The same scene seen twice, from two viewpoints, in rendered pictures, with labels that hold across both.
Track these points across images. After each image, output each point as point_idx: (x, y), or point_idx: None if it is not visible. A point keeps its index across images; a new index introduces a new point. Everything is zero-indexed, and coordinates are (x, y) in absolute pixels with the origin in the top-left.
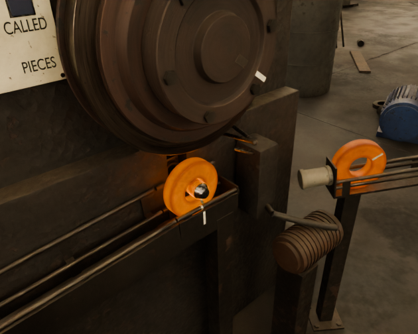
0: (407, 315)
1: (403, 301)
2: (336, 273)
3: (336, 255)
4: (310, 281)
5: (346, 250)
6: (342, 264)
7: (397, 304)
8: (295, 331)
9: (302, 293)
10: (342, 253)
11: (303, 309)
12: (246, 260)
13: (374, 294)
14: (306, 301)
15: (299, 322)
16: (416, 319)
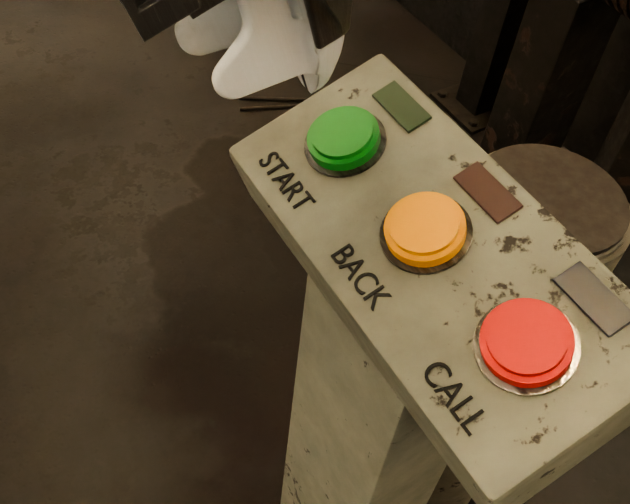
0: (574, 473)
1: (627, 495)
2: (611, 145)
3: None
4: (547, 29)
5: None
6: (627, 125)
7: (614, 471)
8: (485, 137)
9: (524, 37)
10: None
11: (514, 98)
12: None
13: None
14: (526, 85)
15: (498, 125)
16: (564, 493)
